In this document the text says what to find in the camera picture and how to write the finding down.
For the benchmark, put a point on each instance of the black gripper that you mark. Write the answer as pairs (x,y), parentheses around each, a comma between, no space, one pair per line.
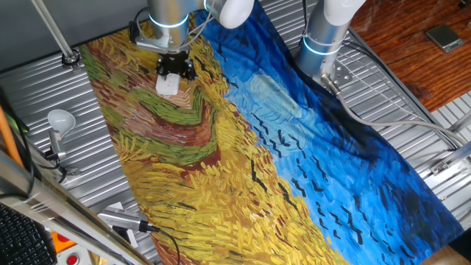
(175,62)

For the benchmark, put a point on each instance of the white four-socket power strip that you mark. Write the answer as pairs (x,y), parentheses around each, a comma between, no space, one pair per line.
(168,85)

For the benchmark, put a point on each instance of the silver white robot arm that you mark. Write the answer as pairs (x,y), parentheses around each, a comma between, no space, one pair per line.
(324,33)

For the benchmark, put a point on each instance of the grey metal pole stand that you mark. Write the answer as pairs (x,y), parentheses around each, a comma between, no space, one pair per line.
(70,58)

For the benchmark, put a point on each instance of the Van Gogh wheatfield print cloth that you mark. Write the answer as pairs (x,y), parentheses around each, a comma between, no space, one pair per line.
(221,184)

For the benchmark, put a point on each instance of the pale grey bulb-shaped fixture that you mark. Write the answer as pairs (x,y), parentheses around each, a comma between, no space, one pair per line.
(60,119)

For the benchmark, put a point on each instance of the orange pole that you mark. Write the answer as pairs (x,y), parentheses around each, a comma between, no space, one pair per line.
(7,136)

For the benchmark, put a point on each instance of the grey box with red button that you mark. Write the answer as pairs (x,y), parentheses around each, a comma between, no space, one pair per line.
(71,259)

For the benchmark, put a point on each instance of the black computer keyboard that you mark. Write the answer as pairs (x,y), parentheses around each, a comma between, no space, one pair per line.
(22,239)

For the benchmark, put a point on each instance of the small grey digital scale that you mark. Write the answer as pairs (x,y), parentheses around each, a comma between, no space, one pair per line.
(444,38)

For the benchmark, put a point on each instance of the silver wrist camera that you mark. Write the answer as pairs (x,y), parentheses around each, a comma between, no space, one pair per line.
(154,42)

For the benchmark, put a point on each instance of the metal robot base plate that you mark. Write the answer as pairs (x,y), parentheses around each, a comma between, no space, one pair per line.
(340,75)

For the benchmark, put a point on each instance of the aluminium frame beam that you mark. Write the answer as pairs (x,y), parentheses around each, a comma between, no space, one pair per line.
(73,217)

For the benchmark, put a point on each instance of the aluminium profile bracket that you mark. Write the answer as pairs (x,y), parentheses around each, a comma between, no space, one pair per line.
(450,160)

